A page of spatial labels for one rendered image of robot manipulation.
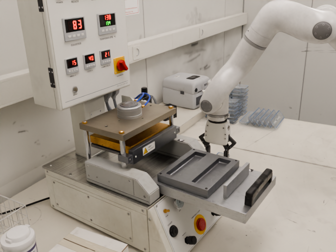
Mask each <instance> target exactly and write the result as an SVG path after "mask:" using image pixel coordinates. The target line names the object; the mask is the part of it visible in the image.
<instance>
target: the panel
mask: <svg viewBox="0 0 336 252"><path fill-rule="evenodd" d="M154 208H155V211H156V213H157V216H158V218H159V220H160V223H161V225H162V227H163V230H164V232H165V234H166V237H167V239H168V242H169V244H170V246H171V249H172V251H173V252H190V251H191V249H192V248H193V247H194V246H195V245H196V244H197V243H198V242H199V240H200V239H201V238H202V237H203V236H204V235H205V234H206V233H207V231H208V230H209V229H210V228H211V227H212V226H213V225H214V224H215V222H216V221H217V220H218V219H219V218H220V217H221V216H215V215H214V216H213V215H212V213H211V211H208V210H205V209H202V208H200V207H197V206H194V205H191V204H188V203H186V202H184V205H183V207H182V208H181V209H176V208H174V206H173V198H172V197H169V196H165V197H164V198H162V199H161V200H160V201H159V202H157V203H156V204H155V205H154ZM198 218H203V219H204V220H205V223H206V227H205V229H204V230H203V231H199V230H198V228H197V220H198ZM173 226H176V227H177V229H178V234H177V236H172V234H171V228H172V227H173ZM189 236H195V237H196V239H197V242H196V244H186V243H185V238H186V237H189Z"/></svg>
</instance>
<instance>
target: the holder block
mask: <svg viewBox="0 0 336 252"><path fill-rule="evenodd" d="M239 164H240V161H239V160H236V159H233V158H229V157H225V156H221V155H217V154H214V153H210V152H206V151H202V150H198V149H195V148H193V149H191V150H190V151H188V152H187V153H186V154H184V155H183V156H182V157H180V158H179V159H177V160H176V161H175V162H173V163H172V164H170V165H169V166H168V167H166V168H165V169H163V170H162V171H161V172H159V173H158V174H157V181H158V182H160V183H163V184H166V185H169V186H172V187H175V188H178V189H181V190H184V191H187V192H189V193H192V194H195V195H198V196H201V197H204V198H207V199H208V198H209V197H210V196H211V195H212V194H213V193H214V192H215V191H216V190H217V189H218V188H219V187H220V186H221V185H222V184H223V183H224V182H225V181H226V180H227V179H228V178H229V177H230V176H231V175H232V174H233V173H234V172H235V171H236V170H237V169H238V168H239Z"/></svg>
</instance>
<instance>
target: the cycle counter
mask: <svg viewBox="0 0 336 252"><path fill-rule="evenodd" d="M67 27H68V32H69V31H75V30H81V29H83V26H82V19H74V20H67Z"/></svg>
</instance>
